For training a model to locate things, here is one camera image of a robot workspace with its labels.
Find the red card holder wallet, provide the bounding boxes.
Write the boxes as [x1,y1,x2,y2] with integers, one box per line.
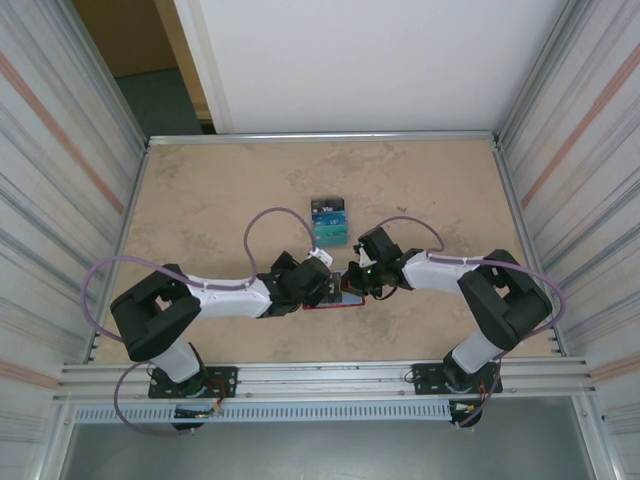
[302,269,367,311]

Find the translucent corrugated side panel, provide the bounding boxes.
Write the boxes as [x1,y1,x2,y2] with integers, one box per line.
[0,0,147,451]
[499,0,640,441]

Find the grey slotted cable duct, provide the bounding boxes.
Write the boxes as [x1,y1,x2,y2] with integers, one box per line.
[72,403,451,424]

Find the wooden door frame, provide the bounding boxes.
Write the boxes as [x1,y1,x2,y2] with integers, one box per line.
[160,0,217,135]

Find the grey metal shelf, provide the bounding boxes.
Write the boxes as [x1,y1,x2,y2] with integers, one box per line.
[62,397,601,480]

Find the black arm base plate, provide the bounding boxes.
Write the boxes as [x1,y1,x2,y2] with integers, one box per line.
[412,363,503,399]
[148,366,239,400]

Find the green VIP card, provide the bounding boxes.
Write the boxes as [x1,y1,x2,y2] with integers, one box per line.
[313,223,352,250]

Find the aluminium frame post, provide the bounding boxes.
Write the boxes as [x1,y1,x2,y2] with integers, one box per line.
[52,0,151,147]
[494,0,596,146]

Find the black Vip card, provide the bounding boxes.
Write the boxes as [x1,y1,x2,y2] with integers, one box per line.
[310,197,345,215]

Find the aluminium table end rail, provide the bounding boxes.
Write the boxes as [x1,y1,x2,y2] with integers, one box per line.
[147,130,501,147]

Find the orange wires with connector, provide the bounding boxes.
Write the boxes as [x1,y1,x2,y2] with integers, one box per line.
[173,382,225,420]
[449,379,494,419]

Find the clear acrylic card stand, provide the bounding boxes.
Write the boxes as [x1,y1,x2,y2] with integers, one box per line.
[309,196,353,250]

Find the aluminium table side rail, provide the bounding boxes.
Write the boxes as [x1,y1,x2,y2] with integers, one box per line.
[88,142,154,364]
[492,139,559,356]

